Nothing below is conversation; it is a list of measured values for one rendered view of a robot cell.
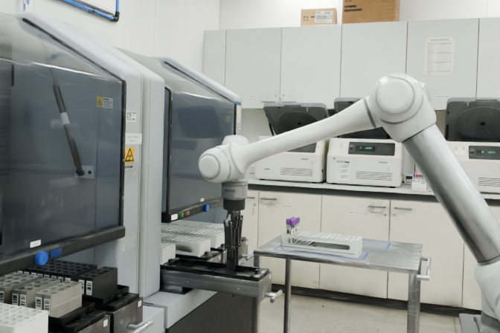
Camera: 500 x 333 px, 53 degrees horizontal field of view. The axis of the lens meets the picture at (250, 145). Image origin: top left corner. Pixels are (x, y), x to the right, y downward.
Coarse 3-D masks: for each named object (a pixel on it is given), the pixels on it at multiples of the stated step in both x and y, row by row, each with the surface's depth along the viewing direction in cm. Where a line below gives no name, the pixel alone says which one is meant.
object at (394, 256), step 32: (256, 256) 191; (288, 256) 186; (320, 256) 183; (384, 256) 186; (416, 256) 188; (288, 288) 230; (416, 288) 210; (256, 320) 191; (288, 320) 231; (416, 320) 210
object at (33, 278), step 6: (30, 276) 128; (36, 276) 128; (12, 282) 122; (18, 282) 123; (24, 282) 124; (30, 282) 126; (0, 288) 118; (6, 288) 118; (12, 288) 120; (0, 294) 118; (6, 294) 118; (0, 300) 118; (6, 300) 119
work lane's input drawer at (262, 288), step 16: (160, 272) 166; (176, 272) 164; (192, 272) 163; (208, 272) 161; (224, 272) 165; (240, 272) 166; (256, 272) 160; (208, 288) 160; (224, 288) 158; (240, 288) 156; (256, 288) 154
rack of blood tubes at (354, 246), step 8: (296, 232) 197; (304, 232) 198; (312, 232) 198; (304, 240) 200; (320, 240) 188; (328, 240) 187; (336, 240) 185; (344, 240) 184; (352, 240) 185; (360, 240) 188; (288, 248) 192; (296, 248) 191; (312, 248) 189; (320, 248) 188; (328, 248) 187; (336, 248) 195; (344, 248) 194; (352, 248) 183; (360, 248) 188; (344, 256) 184; (352, 256) 183
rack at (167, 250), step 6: (162, 246) 173; (168, 246) 173; (174, 246) 175; (162, 252) 168; (168, 252) 171; (174, 252) 176; (162, 258) 168; (168, 258) 172; (174, 258) 176; (162, 264) 168
